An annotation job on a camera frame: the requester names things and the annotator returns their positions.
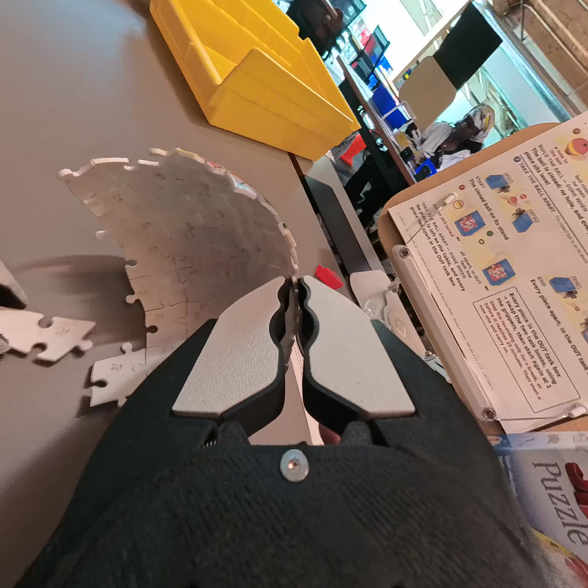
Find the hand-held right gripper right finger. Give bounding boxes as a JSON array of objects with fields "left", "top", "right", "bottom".
[{"left": 297, "top": 275, "right": 416, "bottom": 436}]

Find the silver panel with black inset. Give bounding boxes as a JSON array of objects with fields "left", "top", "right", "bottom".
[{"left": 299, "top": 156, "right": 387, "bottom": 295}]

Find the white tray with clear clips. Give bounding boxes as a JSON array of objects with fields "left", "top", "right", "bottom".
[{"left": 349, "top": 270, "right": 444, "bottom": 375}]

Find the wooden storage shelf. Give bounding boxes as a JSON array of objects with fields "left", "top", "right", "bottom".
[{"left": 317, "top": 0, "right": 419, "bottom": 187}]

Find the blue puzzle box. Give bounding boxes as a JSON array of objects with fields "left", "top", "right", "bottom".
[{"left": 488, "top": 432, "right": 588, "bottom": 588}]

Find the beige and black divider panel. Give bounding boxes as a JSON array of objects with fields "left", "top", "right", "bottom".
[{"left": 399, "top": 4, "right": 503, "bottom": 121}]

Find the printed instruction sheet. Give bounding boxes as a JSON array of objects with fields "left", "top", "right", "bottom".
[{"left": 388, "top": 111, "right": 588, "bottom": 421}]

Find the white clamp bar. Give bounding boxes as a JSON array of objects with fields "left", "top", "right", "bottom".
[{"left": 391, "top": 245, "right": 498, "bottom": 422}]

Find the orange box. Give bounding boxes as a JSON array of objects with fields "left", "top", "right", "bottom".
[{"left": 340, "top": 133, "right": 368, "bottom": 167}]

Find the partly built puzzle ball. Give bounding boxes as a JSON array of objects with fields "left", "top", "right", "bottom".
[{"left": 57, "top": 147, "right": 299, "bottom": 409}]

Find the yellow plastic bin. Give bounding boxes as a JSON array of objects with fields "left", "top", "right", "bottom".
[{"left": 149, "top": 0, "right": 361, "bottom": 161}]

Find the wooden board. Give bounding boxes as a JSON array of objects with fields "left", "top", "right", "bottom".
[{"left": 377, "top": 122, "right": 588, "bottom": 437}]

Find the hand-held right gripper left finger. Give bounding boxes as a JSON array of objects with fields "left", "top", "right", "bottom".
[{"left": 171, "top": 276, "right": 295, "bottom": 436}]

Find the blue storage bin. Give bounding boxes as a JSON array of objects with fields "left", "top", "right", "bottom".
[{"left": 371, "top": 83, "right": 409, "bottom": 129}]

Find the white puzzle piece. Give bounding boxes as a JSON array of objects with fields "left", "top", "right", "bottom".
[{"left": 0, "top": 309, "right": 96, "bottom": 364}]

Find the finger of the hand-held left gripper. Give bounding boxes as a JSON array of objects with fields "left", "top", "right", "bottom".
[{"left": 0, "top": 259, "right": 29, "bottom": 309}]

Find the red plastic piece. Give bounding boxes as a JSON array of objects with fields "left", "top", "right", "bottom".
[{"left": 315, "top": 265, "right": 344, "bottom": 291}]

